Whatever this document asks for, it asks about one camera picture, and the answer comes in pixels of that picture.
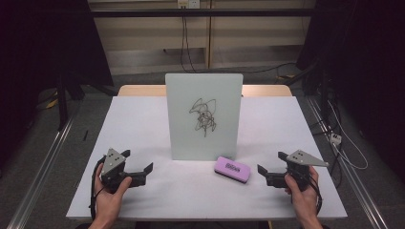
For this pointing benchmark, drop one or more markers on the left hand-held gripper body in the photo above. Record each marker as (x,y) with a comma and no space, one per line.
(112,161)

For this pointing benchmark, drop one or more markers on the white power adapter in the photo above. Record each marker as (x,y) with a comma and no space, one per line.
(335,138)

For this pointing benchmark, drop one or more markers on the white wall socket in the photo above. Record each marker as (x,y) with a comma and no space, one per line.
(188,3)

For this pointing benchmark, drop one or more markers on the small black stick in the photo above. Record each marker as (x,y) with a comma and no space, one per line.
(85,135)

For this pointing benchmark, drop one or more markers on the purple whiteboard eraser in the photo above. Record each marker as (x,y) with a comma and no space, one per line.
(231,169)

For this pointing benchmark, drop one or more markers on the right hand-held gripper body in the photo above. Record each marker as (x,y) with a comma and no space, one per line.
(301,165)

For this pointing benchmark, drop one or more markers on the wooden table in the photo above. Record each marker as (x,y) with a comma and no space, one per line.
(140,90)

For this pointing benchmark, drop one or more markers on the black curtain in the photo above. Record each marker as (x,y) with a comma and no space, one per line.
(366,63)
(41,47)

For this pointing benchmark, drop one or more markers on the black metal stand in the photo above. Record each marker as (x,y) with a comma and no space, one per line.
(62,101)
(323,92)

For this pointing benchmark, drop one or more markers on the white table cover sheet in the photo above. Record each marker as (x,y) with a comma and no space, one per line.
(143,127)

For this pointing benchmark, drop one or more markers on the upright white whiteboard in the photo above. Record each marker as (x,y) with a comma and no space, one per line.
(203,95)

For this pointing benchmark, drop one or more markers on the black horizontal metal bar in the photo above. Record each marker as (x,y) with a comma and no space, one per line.
(143,12)

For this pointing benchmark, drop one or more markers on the person's left hand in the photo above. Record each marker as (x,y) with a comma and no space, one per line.
(110,200)

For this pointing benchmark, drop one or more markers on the person's right hand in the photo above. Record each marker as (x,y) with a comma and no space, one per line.
(304,198)

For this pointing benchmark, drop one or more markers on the aluminium floor rail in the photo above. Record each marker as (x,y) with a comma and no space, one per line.
(353,183)
(41,167)

